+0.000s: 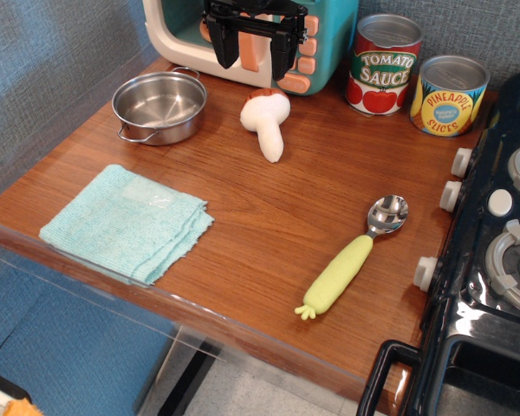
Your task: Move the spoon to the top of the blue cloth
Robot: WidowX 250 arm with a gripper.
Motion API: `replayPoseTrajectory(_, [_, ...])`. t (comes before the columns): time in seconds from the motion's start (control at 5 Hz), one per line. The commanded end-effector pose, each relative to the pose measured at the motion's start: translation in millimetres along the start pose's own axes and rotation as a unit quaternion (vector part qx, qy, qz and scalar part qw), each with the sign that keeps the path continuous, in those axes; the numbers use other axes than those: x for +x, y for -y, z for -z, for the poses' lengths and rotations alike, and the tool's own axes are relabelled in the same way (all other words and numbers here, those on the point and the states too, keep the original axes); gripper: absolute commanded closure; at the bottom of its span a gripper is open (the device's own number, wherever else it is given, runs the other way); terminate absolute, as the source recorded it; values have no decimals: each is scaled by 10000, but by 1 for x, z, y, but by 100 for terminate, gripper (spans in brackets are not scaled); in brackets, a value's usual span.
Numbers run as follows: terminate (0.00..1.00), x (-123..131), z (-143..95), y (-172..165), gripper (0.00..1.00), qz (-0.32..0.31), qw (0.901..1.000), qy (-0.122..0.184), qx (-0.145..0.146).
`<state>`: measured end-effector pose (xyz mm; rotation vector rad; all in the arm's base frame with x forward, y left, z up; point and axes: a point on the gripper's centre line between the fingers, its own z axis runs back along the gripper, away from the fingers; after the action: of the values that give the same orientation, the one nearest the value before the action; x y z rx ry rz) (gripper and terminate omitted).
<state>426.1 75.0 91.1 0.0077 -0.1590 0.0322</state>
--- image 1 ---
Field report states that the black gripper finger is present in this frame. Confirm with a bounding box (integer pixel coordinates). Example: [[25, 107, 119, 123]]
[[206, 16, 239, 69], [270, 32, 296, 81]]

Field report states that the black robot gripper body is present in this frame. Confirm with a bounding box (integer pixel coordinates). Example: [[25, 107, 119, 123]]
[[203, 1, 308, 43]]

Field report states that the spoon with yellow-green handle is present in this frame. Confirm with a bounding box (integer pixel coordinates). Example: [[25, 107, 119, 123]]
[[294, 195, 409, 321]]

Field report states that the light blue folded cloth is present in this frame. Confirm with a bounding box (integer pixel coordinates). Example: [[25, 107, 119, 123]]
[[39, 165, 214, 285]]

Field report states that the teal toy microwave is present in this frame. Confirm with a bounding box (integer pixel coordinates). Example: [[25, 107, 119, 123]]
[[143, 0, 358, 95]]

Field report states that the plush mushroom toy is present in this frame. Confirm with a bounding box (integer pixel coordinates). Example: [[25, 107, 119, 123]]
[[240, 88, 291, 163]]

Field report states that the small steel pot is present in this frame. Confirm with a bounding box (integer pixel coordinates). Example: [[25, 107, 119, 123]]
[[111, 67, 207, 146]]

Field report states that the tomato sauce can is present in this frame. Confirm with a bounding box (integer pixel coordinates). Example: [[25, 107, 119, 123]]
[[346, 14, 423, 115]]

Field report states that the pineapple slices can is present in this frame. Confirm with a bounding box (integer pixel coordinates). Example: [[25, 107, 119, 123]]
[[410, 55, 490, 138]]

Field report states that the black toy stove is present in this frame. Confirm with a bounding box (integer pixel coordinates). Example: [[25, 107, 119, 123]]
[[357, 74, 520, 415]]

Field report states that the orange object at corner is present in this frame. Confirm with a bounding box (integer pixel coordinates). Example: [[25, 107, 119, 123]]
[[0, 376, 42, 416]]

